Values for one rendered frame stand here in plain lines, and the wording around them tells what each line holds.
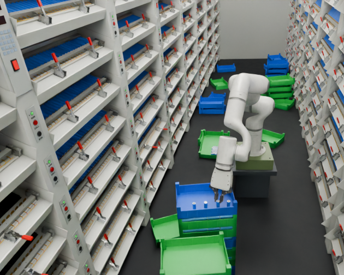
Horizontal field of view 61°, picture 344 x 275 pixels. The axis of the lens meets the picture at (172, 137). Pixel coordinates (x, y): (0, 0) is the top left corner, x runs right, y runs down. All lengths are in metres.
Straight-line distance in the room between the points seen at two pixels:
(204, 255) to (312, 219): 1.05
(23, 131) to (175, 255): 0.88
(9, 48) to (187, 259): 1.11
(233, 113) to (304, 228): 1.07
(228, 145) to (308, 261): 0.95
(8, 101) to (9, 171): 0.22
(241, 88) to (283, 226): 1.09
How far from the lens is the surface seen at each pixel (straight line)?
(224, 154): 1.43
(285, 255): 2.05
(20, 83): 1.02
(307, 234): 2.20
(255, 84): 1.63
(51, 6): 1.29
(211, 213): 1.52
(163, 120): 2.43
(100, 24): 1.57
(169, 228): 2.15
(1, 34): 0.99
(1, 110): 1.00
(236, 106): 1.48
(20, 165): 1.07
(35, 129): 1.07
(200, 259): 1.47
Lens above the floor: 1.58
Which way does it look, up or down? 30 degrees down
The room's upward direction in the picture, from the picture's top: 6 degrees counter-clockwise
